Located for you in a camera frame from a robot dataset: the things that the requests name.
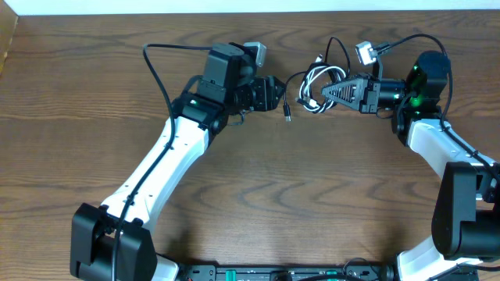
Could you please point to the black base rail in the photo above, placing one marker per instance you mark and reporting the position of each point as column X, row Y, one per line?
column 268, row 273

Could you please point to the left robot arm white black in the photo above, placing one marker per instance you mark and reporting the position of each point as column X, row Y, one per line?
column 114, row 240

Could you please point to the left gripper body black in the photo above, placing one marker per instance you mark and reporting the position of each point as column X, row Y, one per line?
column 264, row 94

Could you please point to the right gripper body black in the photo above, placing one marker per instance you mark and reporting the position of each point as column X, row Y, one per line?
column 389, row 94

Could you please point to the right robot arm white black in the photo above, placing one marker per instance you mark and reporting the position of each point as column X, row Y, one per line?
column 465, row 223

